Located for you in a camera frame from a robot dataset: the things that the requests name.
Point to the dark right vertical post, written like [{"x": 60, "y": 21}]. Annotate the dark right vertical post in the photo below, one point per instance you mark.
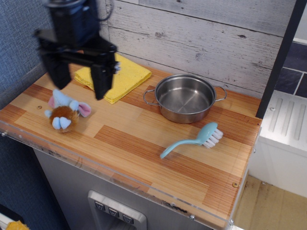
[{"x": 291, "y": 29}]

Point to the clear acrylic table edge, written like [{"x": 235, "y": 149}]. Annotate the clear acrylic table edge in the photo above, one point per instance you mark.
[{"x": 222, "y": 168}]

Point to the light blue dish brush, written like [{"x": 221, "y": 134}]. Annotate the light blue dish brush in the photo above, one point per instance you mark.
[{"x": 208, "y": 136}]

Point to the blue brown plush toy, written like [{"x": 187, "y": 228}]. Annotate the blue brown plush toy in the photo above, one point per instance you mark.
[{"x": 65, "y": 112}]

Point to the stainless steel pan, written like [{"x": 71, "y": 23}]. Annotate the stainless steel pan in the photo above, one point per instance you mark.
[{"x": 183, "y": 98}]

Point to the grey cabinet with dispenser panel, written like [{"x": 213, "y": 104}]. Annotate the grey cabinet with dispenser panel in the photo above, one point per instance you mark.
[{"x": 124, "y": 194}]

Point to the yellow folded cloth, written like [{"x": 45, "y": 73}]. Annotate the yellow folded cloth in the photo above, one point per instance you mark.
[{"x": 129, "y": 77}]

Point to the white toy sink drainboard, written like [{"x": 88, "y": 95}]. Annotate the white toy sink drainboard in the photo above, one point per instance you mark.
[{"x": 280, "y": 152}]

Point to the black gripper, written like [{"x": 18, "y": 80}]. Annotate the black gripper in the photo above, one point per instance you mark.
[{"x": 75, "y": 39}]

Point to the yellow object bottom left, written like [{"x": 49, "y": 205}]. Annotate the yellow object bottom left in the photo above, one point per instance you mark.
[{"x": 16, "y": 225}]

